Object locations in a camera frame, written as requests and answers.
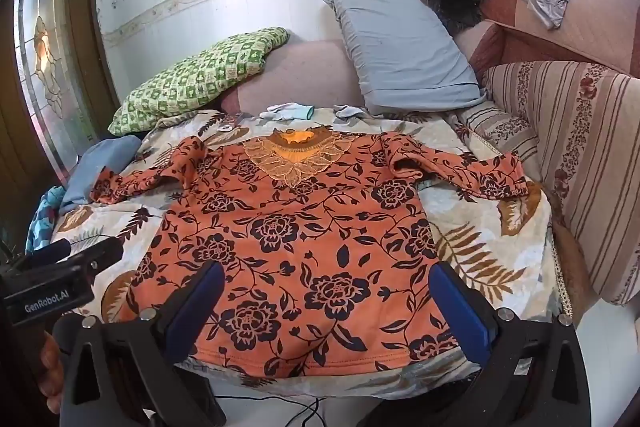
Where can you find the white sock with teal cuff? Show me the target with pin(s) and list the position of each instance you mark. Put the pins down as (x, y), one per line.
(285, 111)

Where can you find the brown fuzzy cloth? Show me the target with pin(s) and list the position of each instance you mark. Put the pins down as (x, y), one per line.
(570, 267)

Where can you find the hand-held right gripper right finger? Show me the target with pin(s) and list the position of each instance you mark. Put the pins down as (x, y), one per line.
(456, 312)

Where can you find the stained glass wooden door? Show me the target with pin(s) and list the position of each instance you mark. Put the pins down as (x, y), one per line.
(45, 57)

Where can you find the teal patterned cloth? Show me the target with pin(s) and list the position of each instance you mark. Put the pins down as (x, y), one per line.
(42, 217)

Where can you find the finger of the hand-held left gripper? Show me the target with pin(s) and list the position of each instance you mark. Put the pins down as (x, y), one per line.
(102, 252)

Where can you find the leaf print blanket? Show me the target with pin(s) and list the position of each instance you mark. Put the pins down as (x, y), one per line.
(475, 247)

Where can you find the person's left hand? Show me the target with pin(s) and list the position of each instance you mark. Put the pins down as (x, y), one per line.
(50, 372)

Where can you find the pink pillow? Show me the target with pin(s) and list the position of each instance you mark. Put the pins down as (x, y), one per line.
(300, 72)

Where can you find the blue cloth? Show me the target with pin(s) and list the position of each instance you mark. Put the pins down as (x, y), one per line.
(100, 167)

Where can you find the green checked pillow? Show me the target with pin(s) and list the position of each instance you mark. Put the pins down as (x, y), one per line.
(200, 77)

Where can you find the grey pillow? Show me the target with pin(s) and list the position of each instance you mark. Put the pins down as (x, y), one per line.
(400, 52)

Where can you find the orange floral shirt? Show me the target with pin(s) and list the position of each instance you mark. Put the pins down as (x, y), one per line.
(300, 232)

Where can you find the striped floral quilt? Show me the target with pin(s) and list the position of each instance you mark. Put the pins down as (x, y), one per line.
(590, 157)

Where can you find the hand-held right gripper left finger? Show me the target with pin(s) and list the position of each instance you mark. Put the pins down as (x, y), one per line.
(200, 302)

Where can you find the pink quilt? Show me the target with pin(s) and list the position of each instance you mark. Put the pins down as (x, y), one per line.
(590, 32)

